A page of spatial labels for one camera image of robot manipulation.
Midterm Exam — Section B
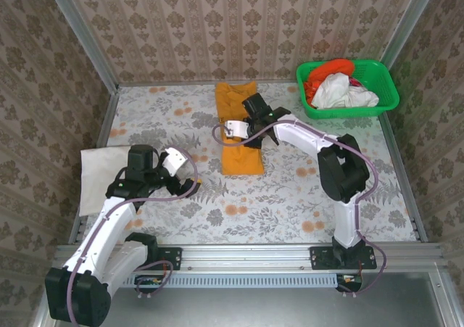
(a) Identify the green plastic basket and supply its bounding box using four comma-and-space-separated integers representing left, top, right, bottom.
296, 59, 400, 120

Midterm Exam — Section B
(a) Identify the orange t-shirt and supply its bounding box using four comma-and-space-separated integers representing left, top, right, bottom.
303, 58, 355, 102

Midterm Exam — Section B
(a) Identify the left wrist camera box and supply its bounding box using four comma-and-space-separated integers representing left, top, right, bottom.
162, 147, 188, 178

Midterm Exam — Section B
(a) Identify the mustard yellow t-shirt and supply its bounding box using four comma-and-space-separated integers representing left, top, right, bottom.
215, 81, 265, 176

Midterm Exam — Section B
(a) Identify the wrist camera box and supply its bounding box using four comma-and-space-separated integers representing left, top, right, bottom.
162, 147, 188, 178
223, 120, 251, 139

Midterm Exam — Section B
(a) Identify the grey metal sheet panel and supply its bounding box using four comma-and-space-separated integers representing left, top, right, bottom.
30, 270, 457, 327

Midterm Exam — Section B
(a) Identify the floral patterned table cover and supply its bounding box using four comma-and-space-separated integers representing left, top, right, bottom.
81, 82, 418, 244

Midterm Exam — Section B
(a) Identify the black cable connector box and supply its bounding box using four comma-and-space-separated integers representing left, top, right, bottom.
336, 274, 363, 294
134, 274, 165, 294

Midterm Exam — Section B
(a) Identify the aluminium frame post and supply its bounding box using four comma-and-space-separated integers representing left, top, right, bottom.
42, 0, 120, 94
378, 0, 442, 76

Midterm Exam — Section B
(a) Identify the aluminium mounting rail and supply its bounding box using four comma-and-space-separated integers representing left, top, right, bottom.
54, 243, 445, 272

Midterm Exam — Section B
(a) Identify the aluminium table edge rail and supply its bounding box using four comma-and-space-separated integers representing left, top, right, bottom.
378, 115, 429, 243
117, 79, 300, 87
67, 86, 120, 244

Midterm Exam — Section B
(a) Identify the folded white t-shirt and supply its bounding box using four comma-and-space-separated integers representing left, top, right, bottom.
78, 145, 132, 218

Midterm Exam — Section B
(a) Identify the grey slotted cable duct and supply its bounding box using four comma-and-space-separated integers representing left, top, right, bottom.
123, 273, 340, 289

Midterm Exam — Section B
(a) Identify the crumpled white t-shirt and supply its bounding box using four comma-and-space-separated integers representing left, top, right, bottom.
310, 73, 380, 109

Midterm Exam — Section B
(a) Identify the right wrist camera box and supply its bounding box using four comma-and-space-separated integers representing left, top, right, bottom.
223, 120, 251, 139

